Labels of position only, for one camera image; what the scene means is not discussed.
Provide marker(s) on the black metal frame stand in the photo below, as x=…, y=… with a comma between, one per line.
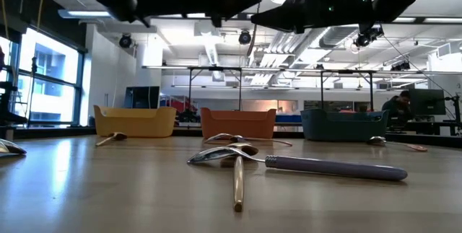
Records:
x=322, y=92
x=190, y=88

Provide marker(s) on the black tripod stand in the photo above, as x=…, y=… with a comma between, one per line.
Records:
x=34, y=65

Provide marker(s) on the black computer monitor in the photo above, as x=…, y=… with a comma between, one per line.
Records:
x=427, y=101

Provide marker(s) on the black desk stand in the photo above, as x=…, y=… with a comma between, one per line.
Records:
x=457, y=114

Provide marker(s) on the black ceiling camera cluster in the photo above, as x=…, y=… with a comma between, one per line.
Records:
x=400, y=66

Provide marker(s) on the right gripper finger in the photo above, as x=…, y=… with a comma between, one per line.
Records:
x=288, y=14

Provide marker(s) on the yellow plastic bin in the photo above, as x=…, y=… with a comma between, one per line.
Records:
x=135, y=123

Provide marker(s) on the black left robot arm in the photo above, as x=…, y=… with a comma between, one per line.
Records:
x=7, y=117

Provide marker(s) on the large window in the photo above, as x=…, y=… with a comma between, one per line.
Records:
x=54, y=63

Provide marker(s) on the long ceiling light strip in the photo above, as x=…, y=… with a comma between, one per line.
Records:
x=86, y=13

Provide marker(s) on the dark teal plastic bin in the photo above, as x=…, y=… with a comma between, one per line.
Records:
x=343, y=126

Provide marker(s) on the silver ventilation duct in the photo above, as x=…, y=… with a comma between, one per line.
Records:
x=335, y=36

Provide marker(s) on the red cabinet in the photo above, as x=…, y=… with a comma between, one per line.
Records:
x=173, y=104

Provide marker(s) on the black overhead rig camera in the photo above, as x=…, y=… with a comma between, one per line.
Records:
x=364, y=38

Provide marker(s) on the person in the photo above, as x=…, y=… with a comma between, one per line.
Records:
x=395, y=110

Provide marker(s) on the orange plastic bin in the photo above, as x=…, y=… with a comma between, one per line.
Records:
x=238, y=125

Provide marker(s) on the blue box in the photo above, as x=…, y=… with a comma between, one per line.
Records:
x=288, y=118

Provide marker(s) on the dark office desk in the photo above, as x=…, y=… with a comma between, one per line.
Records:
x=426, y=126

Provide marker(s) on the gold spoon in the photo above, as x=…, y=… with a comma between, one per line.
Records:
x=238, y=179

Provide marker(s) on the dark standing screen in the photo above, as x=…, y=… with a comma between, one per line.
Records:
x=142, y=97

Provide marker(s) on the black aluminium table frame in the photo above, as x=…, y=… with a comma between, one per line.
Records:
x=187, y=132

